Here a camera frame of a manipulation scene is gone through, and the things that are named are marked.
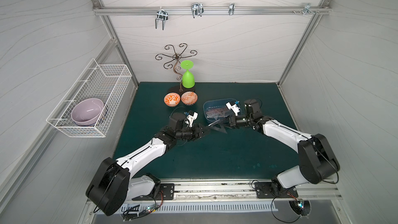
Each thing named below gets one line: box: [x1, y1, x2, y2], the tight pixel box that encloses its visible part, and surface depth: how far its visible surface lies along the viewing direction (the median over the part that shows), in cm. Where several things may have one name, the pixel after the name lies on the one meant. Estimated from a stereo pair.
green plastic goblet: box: [180, 59, 196, 89], surface depth 93 cm
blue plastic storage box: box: [203, 99, 238, 123], surface depth 103 cm
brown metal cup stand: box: [154, 43, 198, 93], surface depth 95 cm
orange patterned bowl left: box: [163, 92, 181, 108], surface depth 110 cm
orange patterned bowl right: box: [180, 91, 198, 106], surface depth 111 cm
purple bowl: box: [70, 98, 105, 126], surface depth 62 cm
